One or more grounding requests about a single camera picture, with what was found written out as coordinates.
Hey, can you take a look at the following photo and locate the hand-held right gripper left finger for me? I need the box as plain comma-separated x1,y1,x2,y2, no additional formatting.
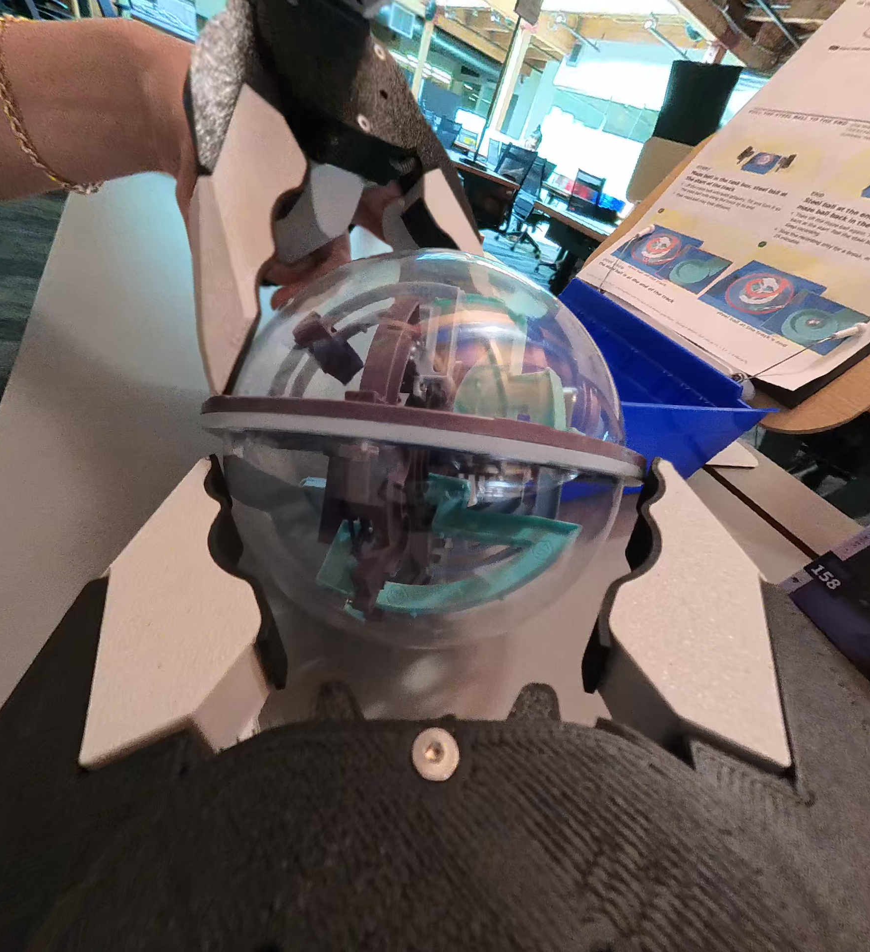
76,455,290,771

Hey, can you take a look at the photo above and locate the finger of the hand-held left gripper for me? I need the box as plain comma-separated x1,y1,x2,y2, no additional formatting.
184,80,311,397
384,165,486,260

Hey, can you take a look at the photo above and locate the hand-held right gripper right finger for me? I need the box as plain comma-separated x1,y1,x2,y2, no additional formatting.
580,455,793,771

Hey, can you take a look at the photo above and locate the clear plastic maze ball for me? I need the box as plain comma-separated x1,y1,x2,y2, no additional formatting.
200,249,647,655

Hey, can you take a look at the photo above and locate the person's left hand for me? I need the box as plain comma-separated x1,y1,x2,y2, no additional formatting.
0,15,406,309

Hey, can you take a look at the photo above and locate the black office chair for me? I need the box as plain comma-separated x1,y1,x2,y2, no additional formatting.
490,141,558,257

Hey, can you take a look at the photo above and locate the blue plastic bin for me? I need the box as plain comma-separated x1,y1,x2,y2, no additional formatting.
557,279,778,477

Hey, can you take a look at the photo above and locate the black acoustic panel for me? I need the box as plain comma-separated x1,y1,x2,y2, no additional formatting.
654,59,746,147

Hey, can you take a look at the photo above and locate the printed instruction sheet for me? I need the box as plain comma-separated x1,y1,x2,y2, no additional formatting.
576,0,870,391

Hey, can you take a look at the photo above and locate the gold chain bracelet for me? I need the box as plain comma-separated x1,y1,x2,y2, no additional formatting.
0,16,106,196

